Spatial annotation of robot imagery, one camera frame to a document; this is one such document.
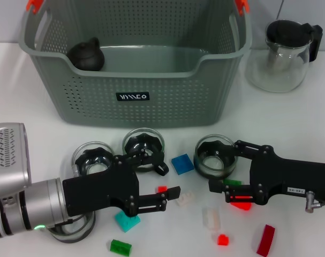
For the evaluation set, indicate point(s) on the clear toy brick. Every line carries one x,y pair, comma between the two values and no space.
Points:
211,218

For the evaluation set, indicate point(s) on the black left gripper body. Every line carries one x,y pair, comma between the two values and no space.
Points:
98,190

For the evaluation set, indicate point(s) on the green toy brick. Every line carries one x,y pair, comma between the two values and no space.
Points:
120,246
233,182

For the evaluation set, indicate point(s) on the dark clay teapot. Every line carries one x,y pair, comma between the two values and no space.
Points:
86,57

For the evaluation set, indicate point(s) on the teal toy brick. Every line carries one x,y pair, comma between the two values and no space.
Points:
127,222

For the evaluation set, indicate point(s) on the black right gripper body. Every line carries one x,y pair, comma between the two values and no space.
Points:
285,179

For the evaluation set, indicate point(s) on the blue toy brick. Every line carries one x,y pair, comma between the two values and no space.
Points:
182,163

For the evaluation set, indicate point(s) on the small red toy brick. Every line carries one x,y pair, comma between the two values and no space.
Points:
222,240
161,189

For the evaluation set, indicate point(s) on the dark red curved toy brick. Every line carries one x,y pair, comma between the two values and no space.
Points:
266,238

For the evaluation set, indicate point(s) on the red sloped toy brick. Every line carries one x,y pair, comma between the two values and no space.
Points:
242,206

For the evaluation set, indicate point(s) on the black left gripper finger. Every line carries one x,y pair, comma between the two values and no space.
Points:
151,202
140,159

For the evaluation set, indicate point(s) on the glass teacup with black base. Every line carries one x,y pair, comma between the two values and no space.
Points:
213,160
94,160
136,147
71,238

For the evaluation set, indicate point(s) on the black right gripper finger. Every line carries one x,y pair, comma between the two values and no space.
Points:
237,191
249,150

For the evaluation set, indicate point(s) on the white toy brick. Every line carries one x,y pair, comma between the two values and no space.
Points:
185,199

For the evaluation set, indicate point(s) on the glass pitcher with black lid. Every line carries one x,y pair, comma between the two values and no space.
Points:
280,72

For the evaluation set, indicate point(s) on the grey perforated plastic storage bin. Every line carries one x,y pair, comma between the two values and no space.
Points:
165,107

